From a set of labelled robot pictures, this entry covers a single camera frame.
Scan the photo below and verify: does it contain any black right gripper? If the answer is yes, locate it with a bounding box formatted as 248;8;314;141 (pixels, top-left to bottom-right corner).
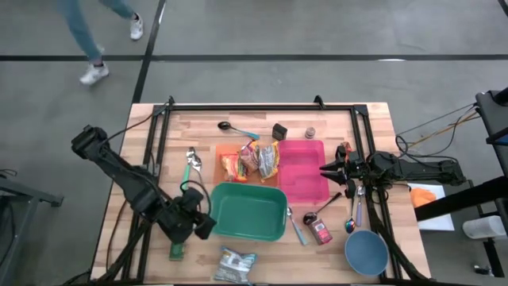
319;145;372;199

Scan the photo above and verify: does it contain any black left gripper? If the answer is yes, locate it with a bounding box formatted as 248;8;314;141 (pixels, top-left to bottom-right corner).
158;198;217;245

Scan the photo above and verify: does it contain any pink plastic tray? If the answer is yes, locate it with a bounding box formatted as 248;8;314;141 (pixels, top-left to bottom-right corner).
277;139;330;204

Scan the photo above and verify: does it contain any silver blue snack packet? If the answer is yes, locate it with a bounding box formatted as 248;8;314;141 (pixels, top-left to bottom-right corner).
214;245;259;285

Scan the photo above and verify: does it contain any dark brown spoon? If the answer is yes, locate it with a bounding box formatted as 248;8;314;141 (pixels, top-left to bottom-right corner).
302;191;343;226

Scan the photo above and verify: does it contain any green handled spoon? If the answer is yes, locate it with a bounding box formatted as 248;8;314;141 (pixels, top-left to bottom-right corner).
180;146;198;192

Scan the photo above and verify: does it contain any rainbow metal spoon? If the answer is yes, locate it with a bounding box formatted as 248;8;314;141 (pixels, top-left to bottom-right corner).
344;196;357;234

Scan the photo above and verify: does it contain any teal green plastic bin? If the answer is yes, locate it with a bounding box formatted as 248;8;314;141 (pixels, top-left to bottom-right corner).
206;182;289;242

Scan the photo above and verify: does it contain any red spice tin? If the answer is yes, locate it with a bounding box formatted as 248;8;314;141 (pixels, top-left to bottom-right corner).
308;217;333;245

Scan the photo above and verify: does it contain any silver yellow snack packet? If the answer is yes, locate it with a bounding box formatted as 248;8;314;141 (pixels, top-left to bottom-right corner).
258;141;280;180

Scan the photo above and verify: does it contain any small black box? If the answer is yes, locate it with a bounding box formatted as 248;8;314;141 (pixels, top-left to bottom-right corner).
271;122;288;141

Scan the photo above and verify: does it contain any light blue utensil handle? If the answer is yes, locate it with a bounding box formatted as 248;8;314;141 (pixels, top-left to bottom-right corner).
286;206;309;246

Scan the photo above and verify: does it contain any orange yellow snack packet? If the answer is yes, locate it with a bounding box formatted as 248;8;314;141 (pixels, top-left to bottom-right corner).
220;153;248;184

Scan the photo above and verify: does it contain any red orange snack packet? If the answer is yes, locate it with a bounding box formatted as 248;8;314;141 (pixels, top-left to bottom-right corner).
239;140;261;175

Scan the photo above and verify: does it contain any black spoon teal handle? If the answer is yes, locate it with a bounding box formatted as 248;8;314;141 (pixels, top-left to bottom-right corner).
217;121;262;141

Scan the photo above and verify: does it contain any blue bowl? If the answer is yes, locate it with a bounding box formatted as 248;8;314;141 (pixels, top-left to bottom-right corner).
344;229;389;277

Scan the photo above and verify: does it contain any orange cloth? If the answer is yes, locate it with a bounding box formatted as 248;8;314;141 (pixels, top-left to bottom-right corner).
410;187;437;208

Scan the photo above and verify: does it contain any orange plastic tray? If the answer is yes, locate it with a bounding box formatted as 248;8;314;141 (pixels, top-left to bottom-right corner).
214;142;279;187

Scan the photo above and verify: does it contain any white paper sheet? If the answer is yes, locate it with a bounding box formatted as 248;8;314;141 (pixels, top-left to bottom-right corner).
407;182;456;232

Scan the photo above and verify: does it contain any black equipment stand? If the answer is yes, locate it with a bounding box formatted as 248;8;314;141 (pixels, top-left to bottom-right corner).
414;87;508;279

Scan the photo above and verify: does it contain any white cylinder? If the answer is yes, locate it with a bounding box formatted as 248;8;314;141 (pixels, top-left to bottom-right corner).
462;215;508;240

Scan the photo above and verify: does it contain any grey metal stand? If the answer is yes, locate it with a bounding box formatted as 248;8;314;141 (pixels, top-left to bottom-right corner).
0;168;64;286

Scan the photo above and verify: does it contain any person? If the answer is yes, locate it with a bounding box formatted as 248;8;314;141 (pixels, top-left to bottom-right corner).
55;0;144;87

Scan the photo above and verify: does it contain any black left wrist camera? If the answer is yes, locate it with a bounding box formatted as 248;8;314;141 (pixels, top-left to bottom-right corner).
180;186;204;214

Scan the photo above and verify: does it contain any black left camera cable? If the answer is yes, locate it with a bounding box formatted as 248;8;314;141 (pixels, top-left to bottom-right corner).
180;180;211;223

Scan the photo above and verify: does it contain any black aluminium frame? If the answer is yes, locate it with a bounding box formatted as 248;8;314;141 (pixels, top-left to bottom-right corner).
91;95;432;286

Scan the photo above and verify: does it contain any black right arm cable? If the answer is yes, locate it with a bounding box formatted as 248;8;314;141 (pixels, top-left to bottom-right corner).
395;102;477;160

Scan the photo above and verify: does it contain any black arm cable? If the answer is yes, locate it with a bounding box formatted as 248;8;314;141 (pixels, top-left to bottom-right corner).
105;101;170;142
395;102;477;160

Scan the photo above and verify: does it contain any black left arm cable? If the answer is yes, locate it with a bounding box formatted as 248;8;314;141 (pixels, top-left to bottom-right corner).
105;101;170;142

